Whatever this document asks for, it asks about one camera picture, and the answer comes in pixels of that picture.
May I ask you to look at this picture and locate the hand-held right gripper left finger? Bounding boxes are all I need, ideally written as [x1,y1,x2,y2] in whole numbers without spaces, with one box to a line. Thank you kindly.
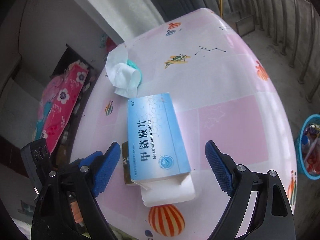
[30,141,122,240]

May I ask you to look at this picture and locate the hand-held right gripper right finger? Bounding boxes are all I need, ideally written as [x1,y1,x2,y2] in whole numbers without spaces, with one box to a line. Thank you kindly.
[205,140,295,240]

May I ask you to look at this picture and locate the purple snack packet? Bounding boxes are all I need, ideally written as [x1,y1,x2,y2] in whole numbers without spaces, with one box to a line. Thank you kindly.
[309,122,320,138]

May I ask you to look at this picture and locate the blue mesh basket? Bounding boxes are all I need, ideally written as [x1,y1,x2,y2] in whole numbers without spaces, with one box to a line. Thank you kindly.
[294,114,320,180]

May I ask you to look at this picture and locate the metal railing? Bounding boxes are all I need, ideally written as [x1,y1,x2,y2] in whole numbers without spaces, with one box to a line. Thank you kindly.
[247,0,320,103]

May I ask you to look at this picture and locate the pink floral cloth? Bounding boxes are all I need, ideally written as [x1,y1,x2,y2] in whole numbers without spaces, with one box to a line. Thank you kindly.
[35,64,89,153]

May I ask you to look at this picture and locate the blue medicine box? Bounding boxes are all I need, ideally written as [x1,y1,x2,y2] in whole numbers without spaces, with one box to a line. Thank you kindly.
[127,92,196,207]

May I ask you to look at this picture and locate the metal dustpan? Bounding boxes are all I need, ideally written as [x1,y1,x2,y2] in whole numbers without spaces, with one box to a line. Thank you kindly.
[235,15,256,37]

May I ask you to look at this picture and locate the small brown box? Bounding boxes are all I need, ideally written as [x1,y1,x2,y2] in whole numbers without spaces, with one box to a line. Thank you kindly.
[121,141,137,185]

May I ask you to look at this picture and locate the black box with circles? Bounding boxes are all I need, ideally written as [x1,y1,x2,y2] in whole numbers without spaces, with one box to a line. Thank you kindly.
[20,137,54,190]

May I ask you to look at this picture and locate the teal round object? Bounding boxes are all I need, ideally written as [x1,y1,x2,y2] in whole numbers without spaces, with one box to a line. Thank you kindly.
[126,58,143,85]

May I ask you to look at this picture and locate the clear plastic bottle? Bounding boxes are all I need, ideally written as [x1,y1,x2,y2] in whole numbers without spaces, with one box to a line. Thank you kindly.
[301,135,312,153]

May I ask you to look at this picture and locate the white crumpled tissue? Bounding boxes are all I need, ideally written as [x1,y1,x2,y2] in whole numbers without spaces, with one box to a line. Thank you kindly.
[105,49,142,98]

